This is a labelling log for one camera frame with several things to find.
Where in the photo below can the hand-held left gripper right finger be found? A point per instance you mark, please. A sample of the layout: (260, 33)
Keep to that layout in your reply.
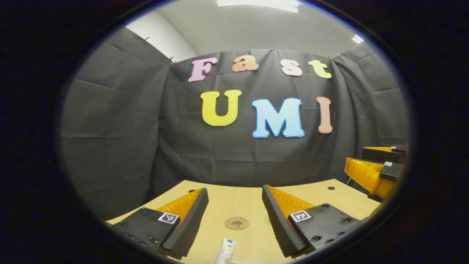
(278, 223)

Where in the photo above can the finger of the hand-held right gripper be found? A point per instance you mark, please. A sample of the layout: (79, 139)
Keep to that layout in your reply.
(366, 174)
(381, 154)

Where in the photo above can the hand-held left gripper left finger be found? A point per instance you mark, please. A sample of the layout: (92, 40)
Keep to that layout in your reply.
(190, 223)

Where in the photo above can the round wooden coaster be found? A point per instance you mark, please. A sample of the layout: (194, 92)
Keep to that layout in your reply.
(236, 223)

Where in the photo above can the white toothpaste tube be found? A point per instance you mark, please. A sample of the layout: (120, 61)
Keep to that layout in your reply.
(225, 251)

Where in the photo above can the light wooden desktop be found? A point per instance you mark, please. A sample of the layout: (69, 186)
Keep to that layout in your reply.
(238, 201)

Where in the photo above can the black backdrop cloth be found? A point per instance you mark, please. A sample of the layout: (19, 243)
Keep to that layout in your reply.
(128, 128)

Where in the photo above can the small ceiling light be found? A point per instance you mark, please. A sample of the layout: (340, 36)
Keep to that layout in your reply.
(358, 38)

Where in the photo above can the long ceiling light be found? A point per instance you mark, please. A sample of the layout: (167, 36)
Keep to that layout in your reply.
(256, 3)

